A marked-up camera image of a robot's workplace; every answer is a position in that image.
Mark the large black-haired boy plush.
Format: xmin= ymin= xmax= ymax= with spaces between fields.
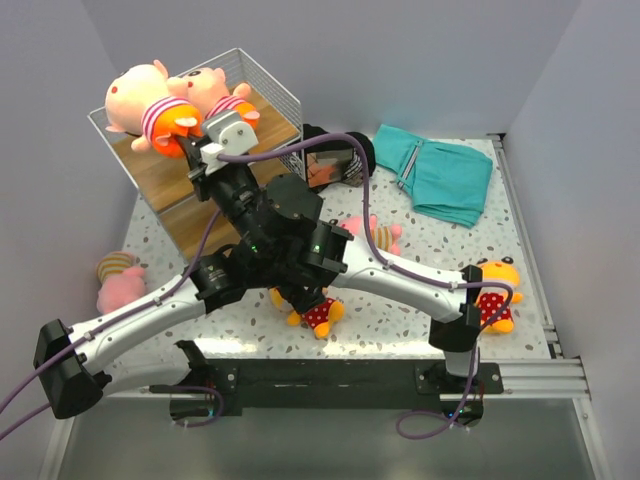
xmin=168 ymin=67 xmax=260 ymax=130

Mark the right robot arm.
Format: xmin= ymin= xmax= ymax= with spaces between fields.
xmin=267 ymin=175 xmax=513 ymax=393

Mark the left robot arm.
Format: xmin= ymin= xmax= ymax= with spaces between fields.
xmin=34 ymin=138 xmax=318 ymax=419

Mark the black printed garment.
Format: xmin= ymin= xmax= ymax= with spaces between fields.
xmin=303 ymin=124 xmax=376 ymax=193

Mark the pink frog plush left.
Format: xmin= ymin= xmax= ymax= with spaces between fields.
xmin=96 ymin=251 xmax=146 ymax=314

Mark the pink frog plush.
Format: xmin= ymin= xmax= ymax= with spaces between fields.
xmin=338 ymin=214 xmax=403 ymax=255
xmin=96 ymin=251 xmax=146 ymax=314

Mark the yellow frog plush centre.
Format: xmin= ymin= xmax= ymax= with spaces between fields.
xmin=269 ymin=288 xmax=345 ymax=339

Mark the yellow frog plush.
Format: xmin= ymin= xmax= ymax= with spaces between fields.
xmin=476 ymin=256 xmax=523 ymax=334
xmin=269 ymin=288 xmax=345 ymax=339

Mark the pink frog plush centre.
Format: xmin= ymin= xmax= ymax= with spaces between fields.
xmin=338 ymin=214 xmax=403 ymax=255

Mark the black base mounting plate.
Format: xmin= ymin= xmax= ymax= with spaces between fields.
xmin=169 ymin=357 xmax=501 ymax=419

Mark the teal folded cloth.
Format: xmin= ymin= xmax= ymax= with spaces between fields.
xmin=373 ymin=125 xmax=493 ymax=228

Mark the yellow frog plush right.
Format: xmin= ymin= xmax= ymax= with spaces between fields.
xmin=476 ymin=256 xmax=523 ymax=334

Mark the white wire wooden shelf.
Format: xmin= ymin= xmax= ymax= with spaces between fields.
xmin=89 ymin=48 xmax=303 ymax=260

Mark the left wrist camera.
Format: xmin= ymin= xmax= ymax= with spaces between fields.
xmin=200 ymin=110 xmax=259 ymax=176

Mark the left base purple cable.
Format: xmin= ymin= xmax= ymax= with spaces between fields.
xmin=169 ymin=385 xmax=227 ymax=429

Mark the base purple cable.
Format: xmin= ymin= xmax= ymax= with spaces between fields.
xmin=395 ymin=399 xmax=481 ymax=441
xmin=169 ymin=385 xmax=227 ymax=429

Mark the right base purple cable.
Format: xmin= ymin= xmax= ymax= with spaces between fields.
xmin=395 ymin=399 xmax=481 ymax=441

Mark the aluminium frame rail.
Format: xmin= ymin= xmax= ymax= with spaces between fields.
xmin=488 ymin=134 xmax=613 ymax=479

